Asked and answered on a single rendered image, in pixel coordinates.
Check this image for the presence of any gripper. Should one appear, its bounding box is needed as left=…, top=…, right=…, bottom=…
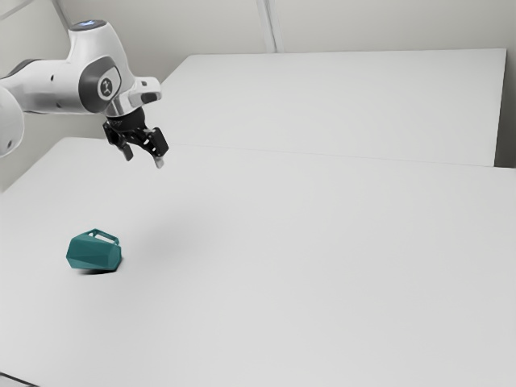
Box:
left=102, top=106, right=170, bottom=169

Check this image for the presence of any teal faceted mug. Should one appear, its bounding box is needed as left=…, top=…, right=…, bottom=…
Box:
left=65, top=227, right=124, bottom=272

